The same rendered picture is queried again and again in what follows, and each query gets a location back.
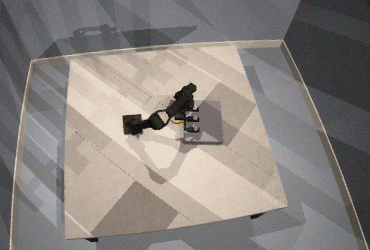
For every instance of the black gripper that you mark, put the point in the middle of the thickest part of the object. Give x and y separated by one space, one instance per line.
180 114

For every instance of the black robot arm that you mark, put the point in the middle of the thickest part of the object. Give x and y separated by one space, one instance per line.
154 121

